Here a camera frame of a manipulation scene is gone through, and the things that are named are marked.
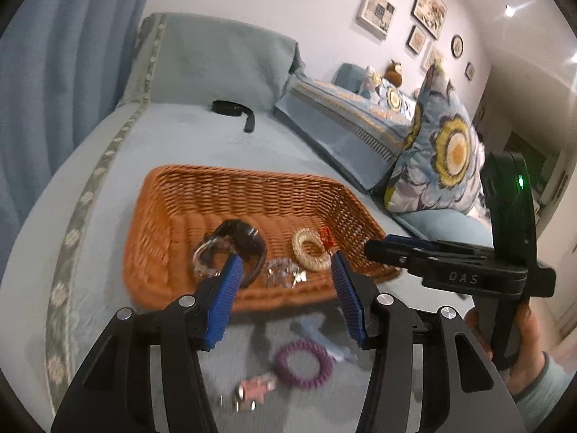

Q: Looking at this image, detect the small floral pillow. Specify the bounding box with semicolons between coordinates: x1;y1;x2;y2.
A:
364;66;416;119

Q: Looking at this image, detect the black strap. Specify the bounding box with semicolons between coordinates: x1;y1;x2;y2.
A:
211;99;256;134

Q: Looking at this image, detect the person's right hand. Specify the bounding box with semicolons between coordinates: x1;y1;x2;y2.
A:
464;300;549;395

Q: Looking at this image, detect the clear crystal bracelet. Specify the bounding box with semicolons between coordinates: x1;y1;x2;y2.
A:
193;238;233;279

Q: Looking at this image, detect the person's right forearm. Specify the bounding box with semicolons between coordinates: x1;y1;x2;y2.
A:
511;351;572;421

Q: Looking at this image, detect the brown owl plush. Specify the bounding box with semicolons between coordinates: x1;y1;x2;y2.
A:
384;58;405;87

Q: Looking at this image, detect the large floral pillow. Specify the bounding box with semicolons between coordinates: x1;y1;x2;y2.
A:
383;62;488;217

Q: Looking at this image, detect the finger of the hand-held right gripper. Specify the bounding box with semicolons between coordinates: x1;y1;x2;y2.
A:
364;240;452;277
384;233;494;257

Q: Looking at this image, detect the purple spiral hair tie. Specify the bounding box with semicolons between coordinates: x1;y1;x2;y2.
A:
275;341;333;391

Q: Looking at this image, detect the orange wicker basket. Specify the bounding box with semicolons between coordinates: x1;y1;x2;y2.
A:
123;164;403;313

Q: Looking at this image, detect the pink hair clip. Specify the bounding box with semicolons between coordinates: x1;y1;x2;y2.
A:
239;373;276;400

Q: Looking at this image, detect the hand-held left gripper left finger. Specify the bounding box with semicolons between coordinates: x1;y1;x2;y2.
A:
50;255;244;433

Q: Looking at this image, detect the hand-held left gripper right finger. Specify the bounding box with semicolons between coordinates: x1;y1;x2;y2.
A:
332;252;526;433

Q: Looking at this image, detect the black wristwatch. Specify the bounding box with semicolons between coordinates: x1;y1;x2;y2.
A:
204;219;268;290

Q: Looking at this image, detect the blue curtain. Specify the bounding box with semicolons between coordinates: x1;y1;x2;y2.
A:
0;0;163;235

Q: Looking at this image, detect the white framed picture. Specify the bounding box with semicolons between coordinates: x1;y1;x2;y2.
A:
356;0;396;39
421;44;445;73

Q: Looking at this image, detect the gold spiral hair tie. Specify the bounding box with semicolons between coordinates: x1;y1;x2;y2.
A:
291;228;333;273

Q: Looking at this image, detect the light blue hair clip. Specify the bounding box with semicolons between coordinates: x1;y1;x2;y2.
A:
289;316;357;364

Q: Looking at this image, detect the clear butterfly hair clip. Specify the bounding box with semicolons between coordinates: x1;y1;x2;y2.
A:
266;258;294;288

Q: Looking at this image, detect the striped patterned blanket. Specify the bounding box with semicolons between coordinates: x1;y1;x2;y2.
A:
274;74;418;192

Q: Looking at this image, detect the plain blue cushion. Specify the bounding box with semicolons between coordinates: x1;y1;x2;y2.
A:
334;63;371;98

